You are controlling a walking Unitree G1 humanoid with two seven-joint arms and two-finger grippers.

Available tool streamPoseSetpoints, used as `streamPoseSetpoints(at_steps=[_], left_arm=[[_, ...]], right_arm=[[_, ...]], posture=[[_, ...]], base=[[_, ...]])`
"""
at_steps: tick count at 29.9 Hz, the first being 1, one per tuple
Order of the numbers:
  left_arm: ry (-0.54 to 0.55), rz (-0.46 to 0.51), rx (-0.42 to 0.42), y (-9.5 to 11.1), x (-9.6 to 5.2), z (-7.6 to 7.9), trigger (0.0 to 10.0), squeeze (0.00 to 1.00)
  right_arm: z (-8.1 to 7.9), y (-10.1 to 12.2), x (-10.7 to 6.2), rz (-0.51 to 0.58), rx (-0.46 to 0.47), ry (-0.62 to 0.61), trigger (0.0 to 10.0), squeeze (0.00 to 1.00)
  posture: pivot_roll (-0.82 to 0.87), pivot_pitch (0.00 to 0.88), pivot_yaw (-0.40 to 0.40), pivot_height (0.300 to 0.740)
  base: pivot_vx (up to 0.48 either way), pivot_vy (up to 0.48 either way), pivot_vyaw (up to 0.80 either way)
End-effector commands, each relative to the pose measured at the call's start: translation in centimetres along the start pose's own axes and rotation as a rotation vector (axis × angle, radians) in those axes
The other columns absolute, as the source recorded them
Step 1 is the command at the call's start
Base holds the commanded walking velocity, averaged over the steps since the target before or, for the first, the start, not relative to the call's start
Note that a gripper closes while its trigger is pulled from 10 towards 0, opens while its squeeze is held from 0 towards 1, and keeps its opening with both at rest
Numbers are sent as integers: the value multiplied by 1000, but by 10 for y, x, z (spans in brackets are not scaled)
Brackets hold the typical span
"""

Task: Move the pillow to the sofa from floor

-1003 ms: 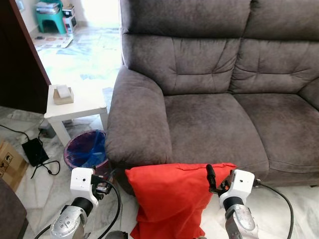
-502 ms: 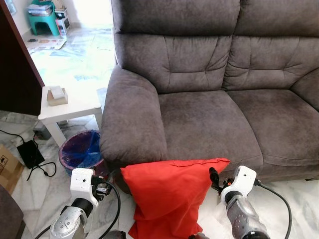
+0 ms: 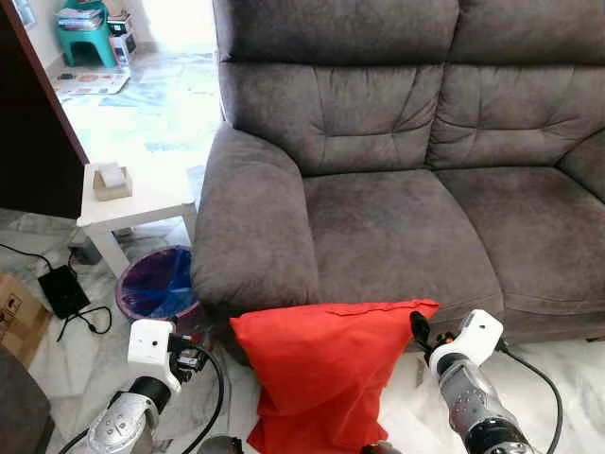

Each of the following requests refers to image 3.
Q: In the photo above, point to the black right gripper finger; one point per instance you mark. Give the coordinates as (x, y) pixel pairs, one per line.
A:
(420, 326)

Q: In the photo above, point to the red pillow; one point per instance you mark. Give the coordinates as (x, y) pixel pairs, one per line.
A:
(321, 378)

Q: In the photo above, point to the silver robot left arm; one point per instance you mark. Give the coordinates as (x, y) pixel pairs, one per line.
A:
(123, 426)

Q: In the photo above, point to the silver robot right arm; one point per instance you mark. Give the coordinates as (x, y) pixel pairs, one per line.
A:
(477, 407)

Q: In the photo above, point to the dark grey fabric sofa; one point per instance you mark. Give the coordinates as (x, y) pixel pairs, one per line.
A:
(397, 208)

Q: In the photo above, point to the patterned floor mat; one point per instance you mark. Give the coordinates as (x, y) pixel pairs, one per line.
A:
(90, 82)

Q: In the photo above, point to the bin with blue bag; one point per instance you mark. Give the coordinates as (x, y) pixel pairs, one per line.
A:
(156, 284)

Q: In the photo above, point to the silver robot right leg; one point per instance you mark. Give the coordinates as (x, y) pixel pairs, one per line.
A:
(381, 448)

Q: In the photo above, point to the black power adapter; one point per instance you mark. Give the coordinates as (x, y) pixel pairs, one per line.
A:
(63, 291)

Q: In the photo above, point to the white side table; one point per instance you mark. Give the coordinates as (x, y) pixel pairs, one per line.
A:
(142, 203)

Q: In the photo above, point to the brown cardboard box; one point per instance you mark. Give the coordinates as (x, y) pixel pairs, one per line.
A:
(19, 322)

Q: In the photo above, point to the beige tissue box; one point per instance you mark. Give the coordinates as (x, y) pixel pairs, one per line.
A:
(112, 184)

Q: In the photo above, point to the dark brown wooden cabinet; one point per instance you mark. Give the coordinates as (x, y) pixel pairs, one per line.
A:
(28, 132)

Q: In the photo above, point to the green plastic stool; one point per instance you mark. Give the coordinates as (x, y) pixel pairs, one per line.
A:
(85, 45)

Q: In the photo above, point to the stack of books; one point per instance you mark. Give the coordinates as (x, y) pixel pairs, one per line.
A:
(80, 17)

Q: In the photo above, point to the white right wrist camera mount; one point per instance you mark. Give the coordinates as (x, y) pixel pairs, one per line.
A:
(473, 339)

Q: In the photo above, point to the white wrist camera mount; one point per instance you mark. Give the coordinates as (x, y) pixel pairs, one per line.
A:
(473, 339)
(149, 348)

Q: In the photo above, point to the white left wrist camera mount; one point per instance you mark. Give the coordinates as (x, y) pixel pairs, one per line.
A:
(149, 348)

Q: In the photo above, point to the framed wall picture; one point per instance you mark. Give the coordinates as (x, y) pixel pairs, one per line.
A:
(25, 13)

